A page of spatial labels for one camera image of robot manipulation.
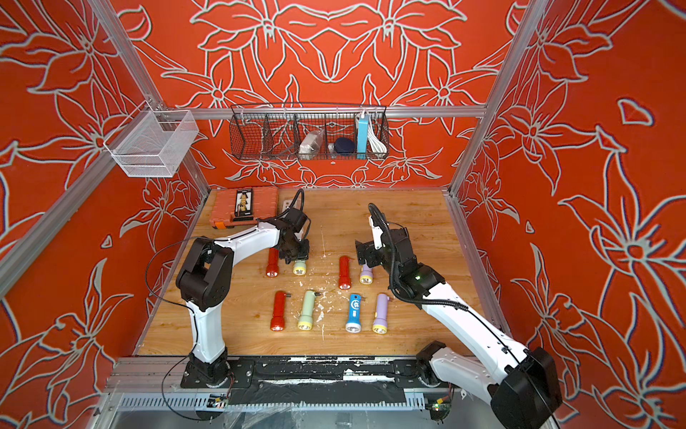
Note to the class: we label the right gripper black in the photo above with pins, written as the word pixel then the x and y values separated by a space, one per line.
pixel 369 248

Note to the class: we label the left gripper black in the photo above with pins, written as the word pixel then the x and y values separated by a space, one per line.
pixel 304 255

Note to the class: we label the cream flashlight back row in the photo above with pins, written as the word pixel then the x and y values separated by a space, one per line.
pixel 300 267

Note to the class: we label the purple flashlight back row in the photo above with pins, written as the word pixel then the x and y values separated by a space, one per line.
pixel 366 275

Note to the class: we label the purple flashlight row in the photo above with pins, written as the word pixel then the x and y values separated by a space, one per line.
pixel 380 322
pixel 366 275

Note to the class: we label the red flashlight back row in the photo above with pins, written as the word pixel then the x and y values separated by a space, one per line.
pixel 345 282
pixel 272 268

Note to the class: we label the red flashlight row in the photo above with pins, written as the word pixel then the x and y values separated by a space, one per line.
pixel 345 282
pixel 278 319
pixel 272 268

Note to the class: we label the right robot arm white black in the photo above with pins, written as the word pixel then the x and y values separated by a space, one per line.
pixel 519 384

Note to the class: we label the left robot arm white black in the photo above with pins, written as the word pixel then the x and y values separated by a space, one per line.
pixel 205 277

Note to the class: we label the green flashlight front row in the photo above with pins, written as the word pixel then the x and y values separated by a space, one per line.
pixel 306 320

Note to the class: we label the red flashlight front row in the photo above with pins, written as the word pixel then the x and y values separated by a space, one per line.
pixel 278 319

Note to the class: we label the blue flashlight front row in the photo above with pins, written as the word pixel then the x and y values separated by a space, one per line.
pixel 353 324

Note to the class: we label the purple flashlight front row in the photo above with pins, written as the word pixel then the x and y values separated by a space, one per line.
pixel 380 322

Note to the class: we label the orange tool case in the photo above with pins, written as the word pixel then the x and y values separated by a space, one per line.
pixel 265 201

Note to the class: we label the black card on case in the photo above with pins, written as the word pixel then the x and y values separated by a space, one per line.
pixel 244 205

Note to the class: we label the white bagged item in basket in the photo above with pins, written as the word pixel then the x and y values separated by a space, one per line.
pixel 311 145

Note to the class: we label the dark blue round item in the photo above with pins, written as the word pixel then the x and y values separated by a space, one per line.
pixel 344 147

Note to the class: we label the light blue box in basket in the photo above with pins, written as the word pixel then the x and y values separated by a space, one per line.
pixel 362 134

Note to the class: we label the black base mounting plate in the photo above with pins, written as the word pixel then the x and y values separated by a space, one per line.
pixel 323 380

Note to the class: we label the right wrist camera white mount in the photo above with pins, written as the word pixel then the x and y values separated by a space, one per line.
pixel 377 233

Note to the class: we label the black wire wall basket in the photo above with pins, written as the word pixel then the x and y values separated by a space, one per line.
pixel 261 132

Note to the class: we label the clear plastic wall bin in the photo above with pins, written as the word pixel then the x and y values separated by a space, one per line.
pixel 154 144

